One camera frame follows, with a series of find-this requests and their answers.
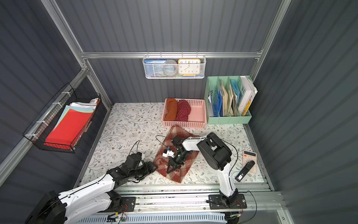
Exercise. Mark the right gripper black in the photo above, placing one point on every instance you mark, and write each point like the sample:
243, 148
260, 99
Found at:
176, 158

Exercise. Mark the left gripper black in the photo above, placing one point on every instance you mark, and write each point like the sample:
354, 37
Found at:
147, 167

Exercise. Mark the rust orange skirt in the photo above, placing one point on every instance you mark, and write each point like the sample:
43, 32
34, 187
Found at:
172, 108

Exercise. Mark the dark red polka-dot skirt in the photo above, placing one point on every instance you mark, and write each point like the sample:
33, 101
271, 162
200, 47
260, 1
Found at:
183, 111

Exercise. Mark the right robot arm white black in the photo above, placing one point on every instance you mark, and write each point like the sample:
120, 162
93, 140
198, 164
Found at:
216, 153

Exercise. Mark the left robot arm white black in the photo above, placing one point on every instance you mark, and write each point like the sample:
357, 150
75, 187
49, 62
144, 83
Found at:
99, 195

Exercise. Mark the grey tape roll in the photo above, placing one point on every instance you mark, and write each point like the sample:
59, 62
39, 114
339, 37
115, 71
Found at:
170, 68

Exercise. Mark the pink plastic basket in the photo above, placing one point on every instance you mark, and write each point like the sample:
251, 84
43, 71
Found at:
196, 119

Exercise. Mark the blue folders in organizer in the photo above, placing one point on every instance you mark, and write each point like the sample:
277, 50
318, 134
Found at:
218, 104

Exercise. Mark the small orange white card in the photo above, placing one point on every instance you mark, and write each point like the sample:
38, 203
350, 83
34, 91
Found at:
248, 156

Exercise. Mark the mint green file organizer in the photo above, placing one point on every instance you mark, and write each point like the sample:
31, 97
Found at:
212, 85

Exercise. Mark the red paper stack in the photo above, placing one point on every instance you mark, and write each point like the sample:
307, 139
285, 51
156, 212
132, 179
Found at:
68, 129

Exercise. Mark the white book in organizer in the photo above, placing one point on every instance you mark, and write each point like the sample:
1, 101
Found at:
248, 93

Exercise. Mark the yellow alarm clock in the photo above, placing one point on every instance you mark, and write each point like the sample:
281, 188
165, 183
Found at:
189, 67

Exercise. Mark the blue box in basket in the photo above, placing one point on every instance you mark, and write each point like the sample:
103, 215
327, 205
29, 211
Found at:
154, 68

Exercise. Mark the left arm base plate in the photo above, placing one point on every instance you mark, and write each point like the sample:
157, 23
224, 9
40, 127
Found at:
123, 204

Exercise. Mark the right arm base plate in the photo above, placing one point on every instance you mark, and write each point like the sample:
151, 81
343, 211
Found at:
218, 202

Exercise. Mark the black wire side basket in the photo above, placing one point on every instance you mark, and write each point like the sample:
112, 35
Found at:
68, 98

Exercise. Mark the white wire wall basket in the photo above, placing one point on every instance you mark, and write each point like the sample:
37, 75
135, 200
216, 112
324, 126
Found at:
176, 57

